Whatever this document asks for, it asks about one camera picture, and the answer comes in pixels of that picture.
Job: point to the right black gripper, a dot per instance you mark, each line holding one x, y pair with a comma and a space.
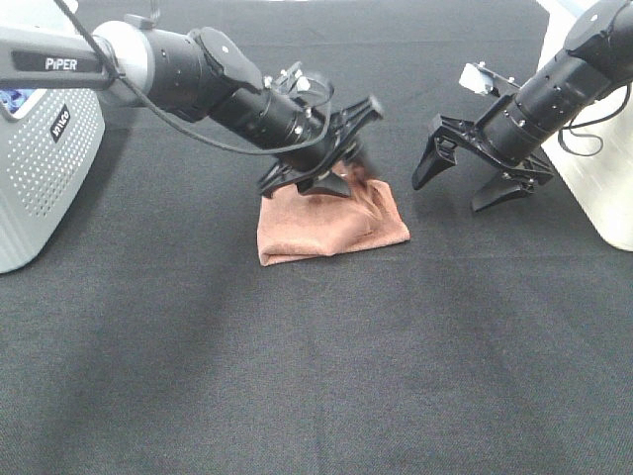
514, 180

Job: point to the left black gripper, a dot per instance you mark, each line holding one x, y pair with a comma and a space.
309, 169

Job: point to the brown microfiber towel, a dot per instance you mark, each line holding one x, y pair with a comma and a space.
294, 227

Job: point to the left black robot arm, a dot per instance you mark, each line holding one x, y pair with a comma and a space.
200, 75

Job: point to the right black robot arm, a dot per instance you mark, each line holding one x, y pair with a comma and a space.
594, 61

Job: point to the white plastic basket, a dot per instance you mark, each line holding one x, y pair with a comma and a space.
595, 162

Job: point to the black table cloth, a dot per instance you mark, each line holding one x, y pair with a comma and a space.
148, 339

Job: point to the grey perforated laundry basket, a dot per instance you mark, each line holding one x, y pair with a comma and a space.
45, 157

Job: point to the blue cloth in basket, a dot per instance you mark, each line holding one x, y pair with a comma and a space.
15, 101

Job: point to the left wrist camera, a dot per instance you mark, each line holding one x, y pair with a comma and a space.
290, 80

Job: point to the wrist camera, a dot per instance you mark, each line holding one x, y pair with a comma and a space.
290, 80
483, 81

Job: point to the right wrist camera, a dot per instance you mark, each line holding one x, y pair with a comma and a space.
483, 81

